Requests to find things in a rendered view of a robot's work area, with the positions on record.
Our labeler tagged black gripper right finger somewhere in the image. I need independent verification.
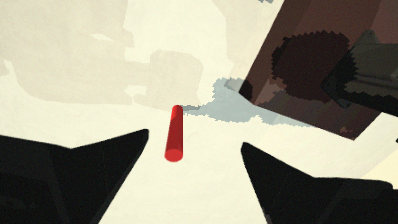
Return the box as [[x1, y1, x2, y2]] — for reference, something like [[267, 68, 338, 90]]
[[240, 142, 393, 224]]

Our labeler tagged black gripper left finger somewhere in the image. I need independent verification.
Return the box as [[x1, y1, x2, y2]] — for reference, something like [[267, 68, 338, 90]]
[[0, 129, 150, 224]]

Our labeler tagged red peg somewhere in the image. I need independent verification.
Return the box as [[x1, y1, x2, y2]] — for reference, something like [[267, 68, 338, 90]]
[[164, 105, 183, 162]]

